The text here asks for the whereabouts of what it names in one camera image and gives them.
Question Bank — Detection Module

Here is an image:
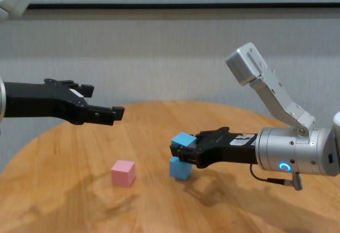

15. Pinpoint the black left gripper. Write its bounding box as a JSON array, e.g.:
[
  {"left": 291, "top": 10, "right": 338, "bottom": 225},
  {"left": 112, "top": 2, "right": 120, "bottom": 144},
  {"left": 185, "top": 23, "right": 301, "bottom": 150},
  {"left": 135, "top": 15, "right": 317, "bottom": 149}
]
[{"left": 4, "top": 78, "right": 125, "bottom": 127}]

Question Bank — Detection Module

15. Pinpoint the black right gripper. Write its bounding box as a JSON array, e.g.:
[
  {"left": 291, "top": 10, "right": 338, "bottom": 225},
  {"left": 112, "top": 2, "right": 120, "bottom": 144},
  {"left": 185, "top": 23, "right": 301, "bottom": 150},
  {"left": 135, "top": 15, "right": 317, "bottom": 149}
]
[{"left": 169, "top": 127, "right": 260, "bottom": 169}]

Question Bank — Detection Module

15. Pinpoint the blue cube block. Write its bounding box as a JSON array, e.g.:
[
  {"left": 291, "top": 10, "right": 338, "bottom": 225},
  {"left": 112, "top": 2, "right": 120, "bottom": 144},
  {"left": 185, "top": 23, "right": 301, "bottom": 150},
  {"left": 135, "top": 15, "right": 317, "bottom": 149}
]
[
  {"left": 171, "top": 132, "right": 198, "bottom": 148},
  {"left": 169, "top": 156, "right": 192, "bottom": 181}
]

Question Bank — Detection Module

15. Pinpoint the pink cube block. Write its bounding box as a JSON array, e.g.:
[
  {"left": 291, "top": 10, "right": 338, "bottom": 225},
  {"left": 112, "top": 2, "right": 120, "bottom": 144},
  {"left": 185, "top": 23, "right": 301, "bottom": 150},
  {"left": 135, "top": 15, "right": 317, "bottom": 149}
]
[{"left": 110, "top": 160, "right": 136, "bottom": 188}]

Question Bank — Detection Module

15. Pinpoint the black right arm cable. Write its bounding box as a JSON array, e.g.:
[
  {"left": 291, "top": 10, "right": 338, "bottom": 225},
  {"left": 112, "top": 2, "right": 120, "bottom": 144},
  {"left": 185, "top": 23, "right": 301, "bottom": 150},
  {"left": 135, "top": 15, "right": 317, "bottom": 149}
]
[{"left": 249, "top": 163, "right": 303, "bottom": 191}]

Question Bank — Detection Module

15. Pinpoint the black wall rail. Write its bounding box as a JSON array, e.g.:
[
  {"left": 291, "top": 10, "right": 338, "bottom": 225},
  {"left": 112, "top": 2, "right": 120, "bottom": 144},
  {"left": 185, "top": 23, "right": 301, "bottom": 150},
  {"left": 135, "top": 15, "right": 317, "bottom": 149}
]
[{"left": 28, "top": 2, "right": 340, "bottom": 11}]

